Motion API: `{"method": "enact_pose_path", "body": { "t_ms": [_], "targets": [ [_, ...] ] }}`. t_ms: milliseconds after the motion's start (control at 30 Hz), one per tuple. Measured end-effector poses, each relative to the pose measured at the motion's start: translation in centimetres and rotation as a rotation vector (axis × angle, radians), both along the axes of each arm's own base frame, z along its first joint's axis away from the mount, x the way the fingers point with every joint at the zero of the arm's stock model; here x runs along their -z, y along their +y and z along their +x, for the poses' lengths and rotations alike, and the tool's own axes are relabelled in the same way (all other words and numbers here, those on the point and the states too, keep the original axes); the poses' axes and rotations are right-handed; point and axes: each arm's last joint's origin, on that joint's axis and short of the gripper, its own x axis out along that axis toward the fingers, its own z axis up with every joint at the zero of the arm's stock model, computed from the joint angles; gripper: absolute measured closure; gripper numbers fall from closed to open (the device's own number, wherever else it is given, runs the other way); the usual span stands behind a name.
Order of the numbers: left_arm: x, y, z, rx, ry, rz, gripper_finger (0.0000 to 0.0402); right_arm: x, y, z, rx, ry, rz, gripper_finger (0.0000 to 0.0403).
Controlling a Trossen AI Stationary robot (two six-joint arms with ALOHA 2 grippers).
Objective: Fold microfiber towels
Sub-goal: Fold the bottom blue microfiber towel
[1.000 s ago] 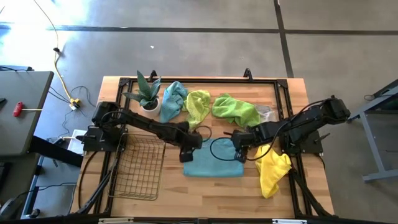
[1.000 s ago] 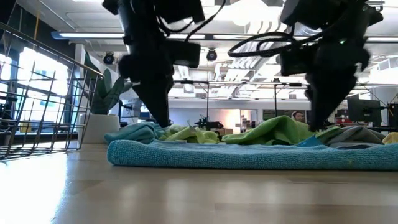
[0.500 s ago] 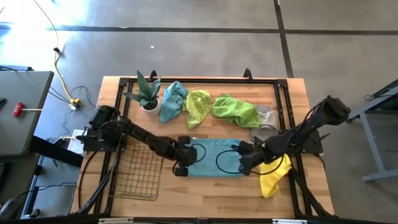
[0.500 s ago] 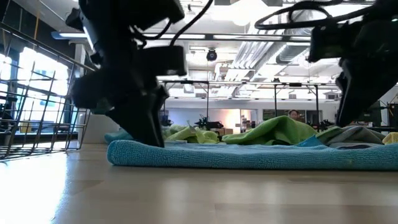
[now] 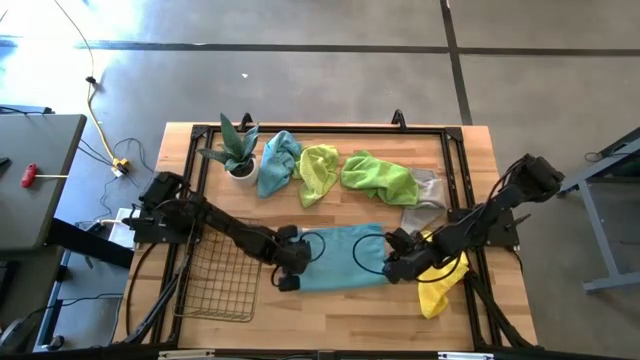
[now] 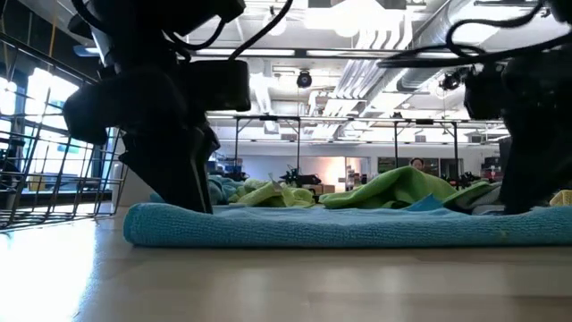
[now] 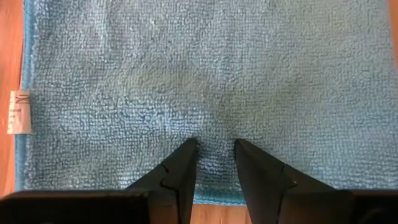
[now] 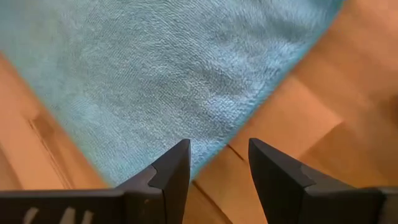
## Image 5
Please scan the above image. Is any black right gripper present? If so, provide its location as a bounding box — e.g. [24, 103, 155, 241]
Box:
[382, 227, 436, 285]

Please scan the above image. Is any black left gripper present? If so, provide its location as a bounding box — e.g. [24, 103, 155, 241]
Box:
[269, 224, 315, 294]

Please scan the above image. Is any teal blue microfiber towel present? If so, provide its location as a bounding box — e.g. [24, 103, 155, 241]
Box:
[294, 223, 390, 294]

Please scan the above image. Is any grey microfiber towel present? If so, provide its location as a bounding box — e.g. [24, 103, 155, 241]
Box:
[399, 167, 449, 236]

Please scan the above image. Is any gold wire basket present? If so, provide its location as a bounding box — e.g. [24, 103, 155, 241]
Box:
[172, 217, 265, 324]

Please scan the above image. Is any lime yellow-green microfiber towel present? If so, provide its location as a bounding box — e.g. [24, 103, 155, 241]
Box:
[292, 143, 341, 209]

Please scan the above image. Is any bright green microfiber towel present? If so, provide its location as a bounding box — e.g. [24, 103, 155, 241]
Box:
[340, 149, 420, 207]

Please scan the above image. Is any light blue microfiber towel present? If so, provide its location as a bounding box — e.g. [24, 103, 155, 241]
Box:
[256, 129, 304, 200]

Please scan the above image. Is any yellow microfiber towel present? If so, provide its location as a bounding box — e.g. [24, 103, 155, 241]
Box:
[416, 229, 471, 320]

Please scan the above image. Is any snake plant in white pot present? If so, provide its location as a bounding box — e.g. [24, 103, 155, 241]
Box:
[196, 112, 261, 190]

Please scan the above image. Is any black flat bar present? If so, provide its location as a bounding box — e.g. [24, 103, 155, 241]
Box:
[46, 217, 135, 270]

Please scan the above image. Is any grey side table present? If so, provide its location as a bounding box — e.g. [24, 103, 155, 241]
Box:
[0, 113, 88, 251]

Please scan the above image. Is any black office chair base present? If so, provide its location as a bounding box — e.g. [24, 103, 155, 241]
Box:
[0, 317, 32, 354]

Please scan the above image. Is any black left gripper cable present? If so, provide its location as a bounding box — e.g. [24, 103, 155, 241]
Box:
[297, 230, 328, 265]

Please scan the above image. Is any silver metal bracket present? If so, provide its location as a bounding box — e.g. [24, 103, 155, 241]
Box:
[437, 351, 495, 360]

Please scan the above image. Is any yellow cable plug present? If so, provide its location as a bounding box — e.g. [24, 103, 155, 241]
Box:
[110, 156, 132, 179]

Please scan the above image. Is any grey metal table frame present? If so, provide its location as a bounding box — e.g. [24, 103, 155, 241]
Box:
[556, 127, 640, 295]

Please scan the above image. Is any red-handled screwdriver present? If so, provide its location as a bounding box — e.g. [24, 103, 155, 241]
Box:
[19, 162, 70, 190]

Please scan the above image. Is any yellow extension cable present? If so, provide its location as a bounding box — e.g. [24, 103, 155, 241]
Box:
[52, 0, 124, 166]

